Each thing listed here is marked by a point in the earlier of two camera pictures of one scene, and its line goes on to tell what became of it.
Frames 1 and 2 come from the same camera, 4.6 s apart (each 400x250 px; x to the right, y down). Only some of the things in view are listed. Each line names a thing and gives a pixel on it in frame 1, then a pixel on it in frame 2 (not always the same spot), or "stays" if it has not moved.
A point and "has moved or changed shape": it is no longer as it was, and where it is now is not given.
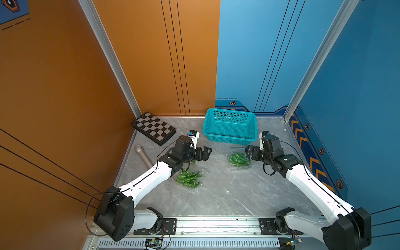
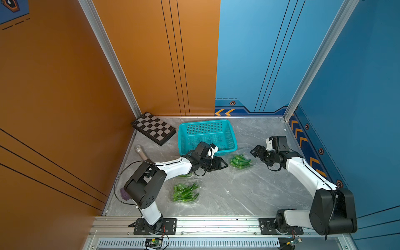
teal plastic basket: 228,126 has moved or changed shape
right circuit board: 292,242 stays
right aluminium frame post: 347,8 stays
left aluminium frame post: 110,57 stays
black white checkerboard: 155,129 stays
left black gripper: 205,155 → 220,167
